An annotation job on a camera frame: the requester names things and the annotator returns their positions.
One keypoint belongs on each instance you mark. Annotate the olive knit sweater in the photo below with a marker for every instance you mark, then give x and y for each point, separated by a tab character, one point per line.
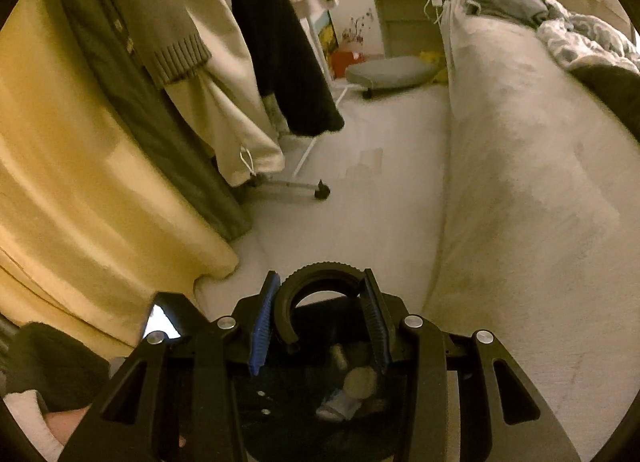
160	17

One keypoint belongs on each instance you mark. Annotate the yellow painting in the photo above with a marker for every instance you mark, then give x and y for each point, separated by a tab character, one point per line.
325	37

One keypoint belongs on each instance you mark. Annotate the person's left hand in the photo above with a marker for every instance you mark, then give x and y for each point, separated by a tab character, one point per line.
67	424

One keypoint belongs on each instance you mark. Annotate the red box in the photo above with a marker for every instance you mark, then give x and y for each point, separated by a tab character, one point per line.
347	63

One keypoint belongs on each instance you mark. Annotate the dark olive coat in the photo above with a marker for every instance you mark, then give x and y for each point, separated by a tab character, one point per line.
150	117

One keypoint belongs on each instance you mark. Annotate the yellow curtain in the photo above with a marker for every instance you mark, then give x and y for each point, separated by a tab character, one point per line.
75	167

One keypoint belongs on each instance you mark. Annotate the grey green pillow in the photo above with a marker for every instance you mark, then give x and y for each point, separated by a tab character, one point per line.
510	4

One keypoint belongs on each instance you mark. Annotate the clothes rack base with wheel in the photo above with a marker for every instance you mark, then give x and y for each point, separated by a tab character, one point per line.
295	185

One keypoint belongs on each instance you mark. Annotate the grey cushioned stool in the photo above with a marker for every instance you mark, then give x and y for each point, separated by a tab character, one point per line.
390	73

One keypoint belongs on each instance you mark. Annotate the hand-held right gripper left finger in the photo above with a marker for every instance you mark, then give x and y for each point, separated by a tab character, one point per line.
260	337

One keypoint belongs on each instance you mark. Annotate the cream jacket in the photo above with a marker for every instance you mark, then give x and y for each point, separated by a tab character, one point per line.
225	107

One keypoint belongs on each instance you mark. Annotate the white blue plastic packet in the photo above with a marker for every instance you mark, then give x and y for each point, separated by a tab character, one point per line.
337	407

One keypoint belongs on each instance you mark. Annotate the yellow cloth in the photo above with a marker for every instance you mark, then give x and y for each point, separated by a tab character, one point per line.
432	62

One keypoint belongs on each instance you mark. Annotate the grey bed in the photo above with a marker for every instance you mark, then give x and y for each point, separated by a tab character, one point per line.
525	192

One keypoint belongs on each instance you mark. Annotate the black coat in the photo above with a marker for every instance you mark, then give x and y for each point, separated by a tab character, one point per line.
280	42

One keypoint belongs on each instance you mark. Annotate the patterned blue grey duvet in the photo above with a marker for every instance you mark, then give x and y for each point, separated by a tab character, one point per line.
585	39

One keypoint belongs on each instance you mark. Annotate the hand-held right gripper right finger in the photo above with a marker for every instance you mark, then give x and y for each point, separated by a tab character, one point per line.
375	327

